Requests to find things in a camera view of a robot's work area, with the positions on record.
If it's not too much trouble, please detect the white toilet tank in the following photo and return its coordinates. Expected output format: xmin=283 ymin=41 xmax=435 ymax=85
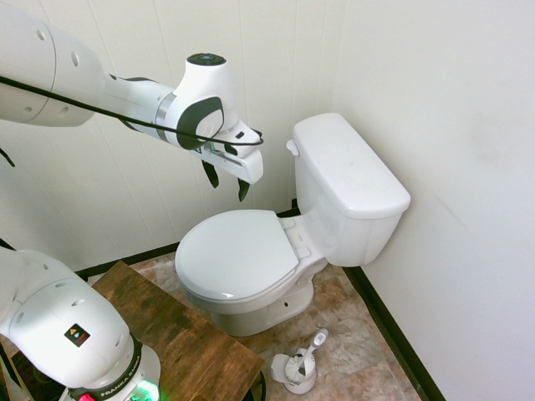
xmin=293 ymin=146 xmax=406 ymax=267

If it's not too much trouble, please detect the brown wooden table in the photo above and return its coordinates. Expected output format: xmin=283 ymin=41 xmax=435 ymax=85
xmin=0 ymin=260 xmax=265 ymax=401

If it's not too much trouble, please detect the white toilet tank lid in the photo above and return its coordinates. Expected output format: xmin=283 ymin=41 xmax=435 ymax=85
xmin=291 ymin=112 xmax=412 ymax=220

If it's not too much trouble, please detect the black cable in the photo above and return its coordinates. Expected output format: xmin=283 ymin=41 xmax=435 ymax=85
xmin=0 ymin=75 xmax=266 ymax=168

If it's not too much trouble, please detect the white toilet seat lid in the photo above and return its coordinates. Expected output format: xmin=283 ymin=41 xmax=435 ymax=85
xmin=174 ymin=209 xmax=300 ymax=301

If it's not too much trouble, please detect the white toilet bowl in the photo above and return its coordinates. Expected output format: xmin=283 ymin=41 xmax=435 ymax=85
xmin=179 ymin=211 xmax=329 ymax=338

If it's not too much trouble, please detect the white toilet brush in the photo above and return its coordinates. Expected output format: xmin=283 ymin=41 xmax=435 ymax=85
xmin=282 ymin=328 xmax=330 ymax=382

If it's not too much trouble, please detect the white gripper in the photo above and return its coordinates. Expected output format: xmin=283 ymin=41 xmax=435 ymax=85
xmin=190 ymin=121 xmax=265 ymax=203

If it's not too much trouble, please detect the white toilet brush holder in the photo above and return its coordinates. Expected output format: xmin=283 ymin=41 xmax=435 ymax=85
xmin=270 ymin=353 xmax=318 ymax=394

